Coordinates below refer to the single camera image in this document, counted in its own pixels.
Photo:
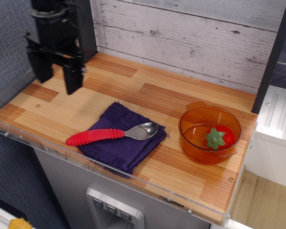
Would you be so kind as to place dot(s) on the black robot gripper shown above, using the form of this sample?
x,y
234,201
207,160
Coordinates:
x,y
55,40

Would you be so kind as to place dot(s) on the red handled metal spoon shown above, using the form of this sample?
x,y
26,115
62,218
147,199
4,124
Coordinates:
x,y
140,132

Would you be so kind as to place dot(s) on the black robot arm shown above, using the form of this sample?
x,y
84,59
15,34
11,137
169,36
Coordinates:
x,y
50,4

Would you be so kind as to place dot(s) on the purple folded cloth napkin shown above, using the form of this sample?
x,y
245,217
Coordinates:
x,y
124,154

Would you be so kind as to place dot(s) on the clear acrylic left guard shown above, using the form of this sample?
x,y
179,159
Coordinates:
x,y
9,89

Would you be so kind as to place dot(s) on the clear acrylic guard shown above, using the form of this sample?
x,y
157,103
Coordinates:
x,y
9,89
166,173

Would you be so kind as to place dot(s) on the grey toy fridge cabinet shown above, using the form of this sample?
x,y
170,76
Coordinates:
x,y
70,183

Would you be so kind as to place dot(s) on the silver dispenser button panel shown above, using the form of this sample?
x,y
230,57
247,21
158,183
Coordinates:
x,y
110,213

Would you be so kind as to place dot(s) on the yellow object at corner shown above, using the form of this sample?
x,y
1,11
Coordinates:
x,y
19,224

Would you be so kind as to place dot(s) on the clear acrylic front guard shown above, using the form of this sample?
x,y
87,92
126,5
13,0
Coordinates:
x,y
166,173

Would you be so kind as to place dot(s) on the orange transparent plastic pot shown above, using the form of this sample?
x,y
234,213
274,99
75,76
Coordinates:
x,y
195,123

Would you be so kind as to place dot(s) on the red toy strawberry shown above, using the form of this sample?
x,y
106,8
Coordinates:
x,y
219,137

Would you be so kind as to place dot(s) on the white toy sink drainboard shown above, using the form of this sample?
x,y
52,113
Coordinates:
x,y
271,122

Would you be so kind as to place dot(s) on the black left vertical post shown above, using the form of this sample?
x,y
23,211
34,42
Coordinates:
x,y
86,32

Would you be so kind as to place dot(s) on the black vertical post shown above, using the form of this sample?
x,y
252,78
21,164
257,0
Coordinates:
x,y
270,67
86,32

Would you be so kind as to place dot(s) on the black right vertical post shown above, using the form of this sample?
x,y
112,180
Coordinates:
x,y
270,67

